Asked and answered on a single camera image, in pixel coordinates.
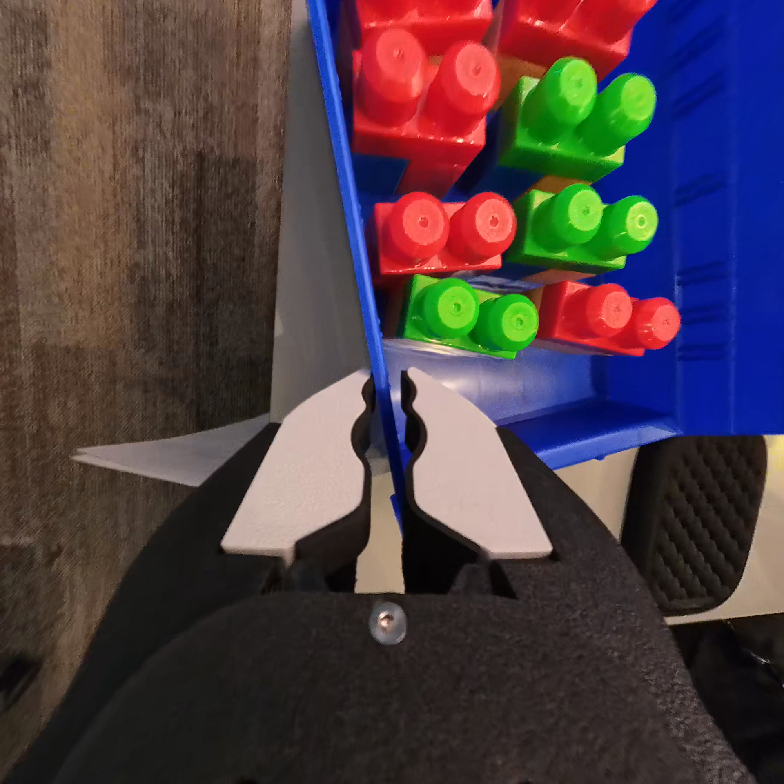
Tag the black mesh armrest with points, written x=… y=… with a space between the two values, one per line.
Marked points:
x=698 y=520

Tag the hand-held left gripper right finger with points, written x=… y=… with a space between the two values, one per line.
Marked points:
x=478 y=490

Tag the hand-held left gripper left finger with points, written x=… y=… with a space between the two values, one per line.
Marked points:
x=300 y=484

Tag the pile of assembled block bridges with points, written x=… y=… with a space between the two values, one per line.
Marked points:
x=551 y=122

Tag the grey desk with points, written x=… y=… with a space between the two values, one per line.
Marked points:
x=312 y=275

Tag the blue plastic bin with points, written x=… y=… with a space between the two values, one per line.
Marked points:
x=723 y=214

